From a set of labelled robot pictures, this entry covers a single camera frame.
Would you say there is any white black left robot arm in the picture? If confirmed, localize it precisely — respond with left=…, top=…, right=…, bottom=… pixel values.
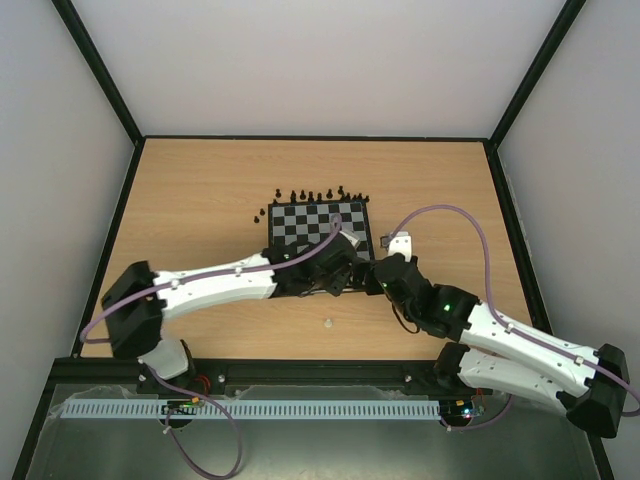
left=101, top=230, right=360, bottom=381

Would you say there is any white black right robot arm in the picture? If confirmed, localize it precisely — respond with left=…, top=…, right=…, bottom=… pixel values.
left=354, top=254, right=629, bottom=438

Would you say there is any black chess piece row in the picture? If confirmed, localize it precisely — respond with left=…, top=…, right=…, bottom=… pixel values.
left=270, top=185, right=370, bottom=206

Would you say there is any black white chessboard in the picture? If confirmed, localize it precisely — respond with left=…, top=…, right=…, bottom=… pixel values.
left=266, top=199, right=375, bottom=297

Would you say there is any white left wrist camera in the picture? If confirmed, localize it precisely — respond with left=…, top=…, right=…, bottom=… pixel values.
left=340, top=230, right=361, bottom=248

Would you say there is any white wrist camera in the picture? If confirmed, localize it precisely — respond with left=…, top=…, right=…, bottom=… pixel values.
left=340, top=230, right=361, bottom=248
left=381, top=231, right=413, bottom=262

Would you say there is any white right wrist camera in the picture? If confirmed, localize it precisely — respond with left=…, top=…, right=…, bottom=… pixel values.
left=381, top=231, right=413, bottom=262

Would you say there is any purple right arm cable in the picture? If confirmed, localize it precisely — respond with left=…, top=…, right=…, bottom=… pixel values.
left=389, top=204, right=640, bottom=431

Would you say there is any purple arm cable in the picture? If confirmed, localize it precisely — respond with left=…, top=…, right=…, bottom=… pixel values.
left=79, top=213, right=243, bottom=478
left=389, top=204, right=640, bottom=431

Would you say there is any white slotted cable duct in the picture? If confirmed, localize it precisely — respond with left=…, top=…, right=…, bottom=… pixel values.
left=59, top=399, right=441, bottom=421

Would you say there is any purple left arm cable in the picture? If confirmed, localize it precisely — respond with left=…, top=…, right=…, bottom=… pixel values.
left=79, top=213, right=243, bottom=478

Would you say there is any black front frame rail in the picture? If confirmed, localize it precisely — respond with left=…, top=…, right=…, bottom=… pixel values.
left=49, top=357, right=581, bottom=396

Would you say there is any black frame post right rear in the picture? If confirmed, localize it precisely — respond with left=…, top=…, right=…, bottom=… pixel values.
left=489, top=0, right=587, bottom=147

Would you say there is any black frame post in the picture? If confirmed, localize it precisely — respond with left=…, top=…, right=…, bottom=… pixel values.
left=51, top=0, right=146, bottom=146
left=489, top=0, right=587, bottom=147

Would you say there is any black frame post left rear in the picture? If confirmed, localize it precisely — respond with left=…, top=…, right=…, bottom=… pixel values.
left=51, top=0, right=146, bottom=146

